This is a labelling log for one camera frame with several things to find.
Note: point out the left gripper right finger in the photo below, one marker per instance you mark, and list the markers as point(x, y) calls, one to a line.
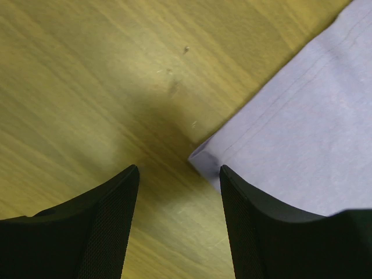
point(271, 239)

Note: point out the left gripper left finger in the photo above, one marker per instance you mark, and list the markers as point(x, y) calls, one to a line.
point(85, 237)

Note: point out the purple t shirt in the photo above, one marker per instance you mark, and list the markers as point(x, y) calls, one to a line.
point(305, 137)

